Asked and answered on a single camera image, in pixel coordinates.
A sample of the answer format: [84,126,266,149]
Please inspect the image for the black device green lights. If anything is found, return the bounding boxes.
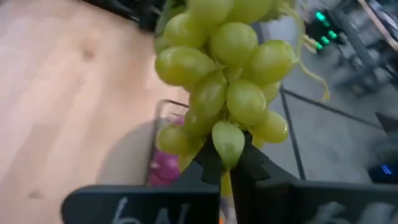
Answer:
[305,10,341,52]

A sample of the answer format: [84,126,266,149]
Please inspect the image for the black aluminium table frame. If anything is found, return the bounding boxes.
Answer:
[81,0,166,32]

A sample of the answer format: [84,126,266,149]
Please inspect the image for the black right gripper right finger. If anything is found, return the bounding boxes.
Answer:
[229,130,398,224]

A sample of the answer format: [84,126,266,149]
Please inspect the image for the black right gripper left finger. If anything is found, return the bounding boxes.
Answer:
[61,136,223,224]

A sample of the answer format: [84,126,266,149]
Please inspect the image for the purple onion braid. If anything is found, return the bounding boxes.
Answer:
[147,116,188,187]

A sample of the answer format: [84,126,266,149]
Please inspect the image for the black device blue light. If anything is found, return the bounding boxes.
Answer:
[368,111,398,185]

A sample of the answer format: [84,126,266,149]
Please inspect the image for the green grape bunch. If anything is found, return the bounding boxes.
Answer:
[154,0,331,197]

